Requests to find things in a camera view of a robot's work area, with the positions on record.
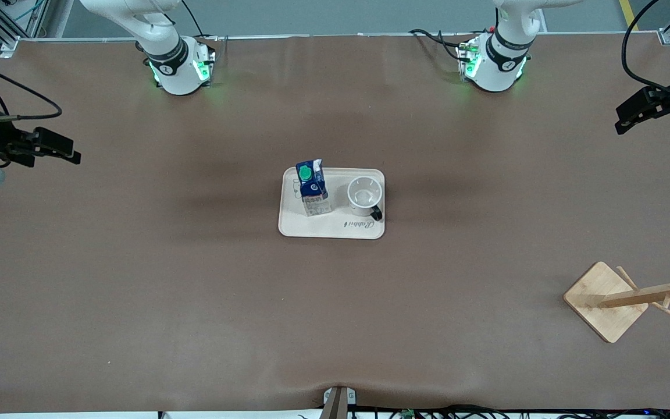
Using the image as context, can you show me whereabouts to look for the brown camera mount post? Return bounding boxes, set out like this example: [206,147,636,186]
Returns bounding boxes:
[319,386,357,419]

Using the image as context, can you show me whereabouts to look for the wooden mug tree stand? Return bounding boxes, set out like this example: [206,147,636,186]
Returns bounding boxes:
[564,249,670,343]

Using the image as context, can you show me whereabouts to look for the black base cables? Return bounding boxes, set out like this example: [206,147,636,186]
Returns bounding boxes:
[181,0,220,42]
[409,28,490,62]

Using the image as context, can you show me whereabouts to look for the blue white milk carton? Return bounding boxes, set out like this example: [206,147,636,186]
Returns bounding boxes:
[295,159,336,217]

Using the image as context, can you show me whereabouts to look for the cream rectangular tray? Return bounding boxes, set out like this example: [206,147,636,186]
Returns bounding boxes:
[278,168,386,240]

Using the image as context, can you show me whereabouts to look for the white smiley cup black handle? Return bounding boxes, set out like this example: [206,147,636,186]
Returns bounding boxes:
[347,176,384,222]

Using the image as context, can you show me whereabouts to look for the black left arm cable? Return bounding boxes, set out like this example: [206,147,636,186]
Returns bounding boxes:
[621,0,670,97]

